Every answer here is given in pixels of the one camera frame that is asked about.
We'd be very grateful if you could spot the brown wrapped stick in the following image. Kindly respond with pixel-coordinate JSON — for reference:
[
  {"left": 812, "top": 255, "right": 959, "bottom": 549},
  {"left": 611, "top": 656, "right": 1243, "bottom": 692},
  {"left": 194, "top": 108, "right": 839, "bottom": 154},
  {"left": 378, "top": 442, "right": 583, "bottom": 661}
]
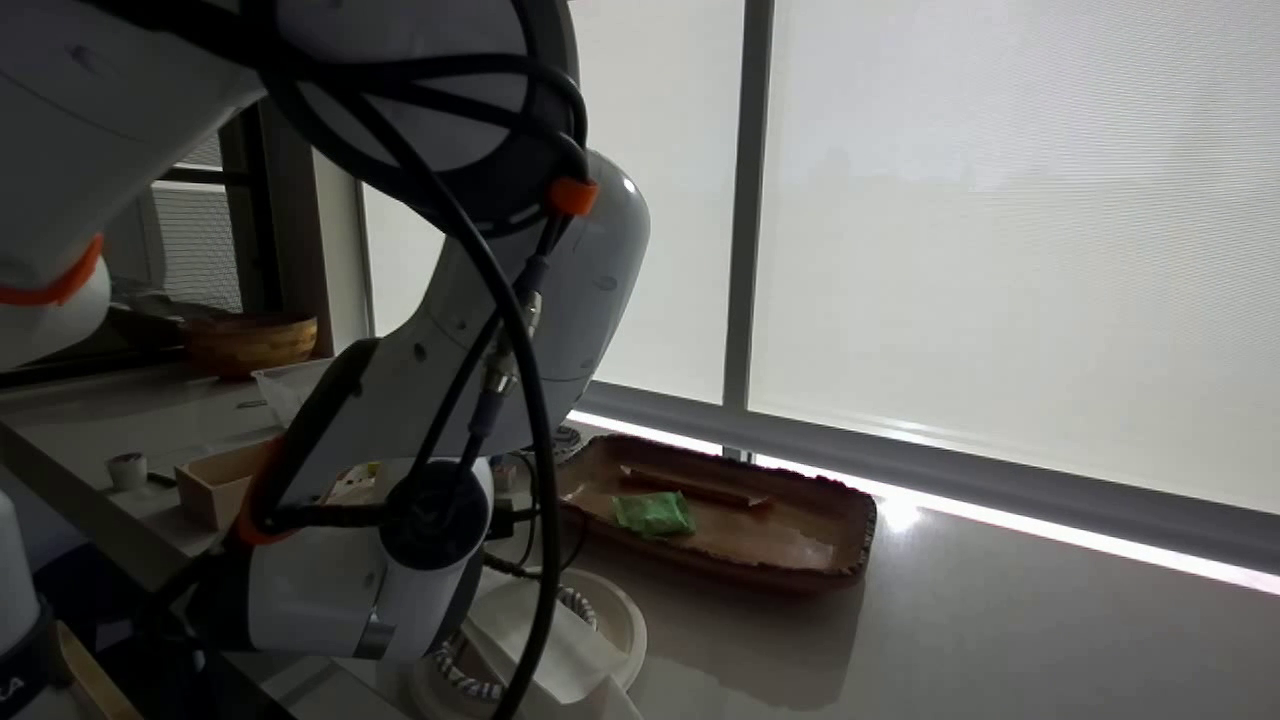
[{"left": 617, "top": 461, "right": 774, "bottom": 515}]

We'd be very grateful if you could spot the green snack packet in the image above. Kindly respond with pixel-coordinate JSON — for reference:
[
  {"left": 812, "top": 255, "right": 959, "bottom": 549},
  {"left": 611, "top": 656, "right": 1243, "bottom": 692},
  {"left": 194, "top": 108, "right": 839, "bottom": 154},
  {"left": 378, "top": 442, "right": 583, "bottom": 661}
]
[{"left": 609, "top": 486, "right": 701, "bottom": 544}]

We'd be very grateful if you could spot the white roller blind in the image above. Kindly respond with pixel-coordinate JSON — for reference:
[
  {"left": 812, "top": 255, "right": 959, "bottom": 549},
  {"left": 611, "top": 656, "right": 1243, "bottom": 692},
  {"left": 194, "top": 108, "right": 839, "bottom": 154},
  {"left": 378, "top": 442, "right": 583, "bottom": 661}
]
[
  {"left": 746, "top": 0, "right": 1280, "bottom": 518},
  {"left": 350, "top": 0, "right": 746, "bottom": 408}
]

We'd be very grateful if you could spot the grey window mullion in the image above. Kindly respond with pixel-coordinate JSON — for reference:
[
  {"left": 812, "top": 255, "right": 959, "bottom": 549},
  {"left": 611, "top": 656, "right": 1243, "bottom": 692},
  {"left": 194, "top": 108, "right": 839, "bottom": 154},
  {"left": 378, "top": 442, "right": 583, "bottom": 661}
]
[{"left": 720, "top": 0, "right": 780, "bottom": 462}]

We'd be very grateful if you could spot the brown wooden tray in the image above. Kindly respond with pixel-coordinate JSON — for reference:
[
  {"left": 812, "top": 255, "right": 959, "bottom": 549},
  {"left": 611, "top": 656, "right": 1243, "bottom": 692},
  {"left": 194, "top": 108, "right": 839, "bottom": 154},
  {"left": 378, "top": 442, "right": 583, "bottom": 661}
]
[{"left": 551, "top": 433, "right": 878, "bottom": 597}]

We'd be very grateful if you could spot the brown woven basket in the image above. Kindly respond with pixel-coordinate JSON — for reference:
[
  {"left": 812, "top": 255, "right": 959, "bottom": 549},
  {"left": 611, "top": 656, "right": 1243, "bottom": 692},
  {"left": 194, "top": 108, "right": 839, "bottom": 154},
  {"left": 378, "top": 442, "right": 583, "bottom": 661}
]
[{"left": 174, "top": 310, "right": 329, "bottom": 378}]

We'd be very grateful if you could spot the brown cardboard box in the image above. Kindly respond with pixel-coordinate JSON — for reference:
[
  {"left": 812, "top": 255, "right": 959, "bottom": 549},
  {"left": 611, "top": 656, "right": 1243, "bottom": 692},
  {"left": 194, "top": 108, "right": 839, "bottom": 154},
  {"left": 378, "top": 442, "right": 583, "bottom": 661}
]
[{"left": 174, "top": 439, "right": 284, "bottom": 534}]

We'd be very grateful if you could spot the small white cup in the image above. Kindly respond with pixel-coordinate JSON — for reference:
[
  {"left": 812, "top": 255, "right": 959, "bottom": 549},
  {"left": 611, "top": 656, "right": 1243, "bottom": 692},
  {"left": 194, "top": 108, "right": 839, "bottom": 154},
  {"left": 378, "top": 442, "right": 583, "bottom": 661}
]
[{"left": 103, "top": 447, "right": 151, "bottom": 491}]

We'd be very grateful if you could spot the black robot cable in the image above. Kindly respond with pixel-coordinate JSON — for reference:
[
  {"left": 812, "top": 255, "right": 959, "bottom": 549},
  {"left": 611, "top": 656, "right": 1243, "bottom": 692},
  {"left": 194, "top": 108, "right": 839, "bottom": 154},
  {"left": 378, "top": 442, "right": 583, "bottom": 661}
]
[{"left": 237, "top": 0, "right": 591, "bottom": 720}]

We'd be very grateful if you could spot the dark vertical post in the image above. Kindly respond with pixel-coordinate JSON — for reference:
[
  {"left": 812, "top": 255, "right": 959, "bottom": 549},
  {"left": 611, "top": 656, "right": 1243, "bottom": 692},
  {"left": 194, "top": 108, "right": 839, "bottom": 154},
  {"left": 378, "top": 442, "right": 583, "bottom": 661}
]
[{"left": 217, "top": 95, "right": 335, "bottom": 327}]

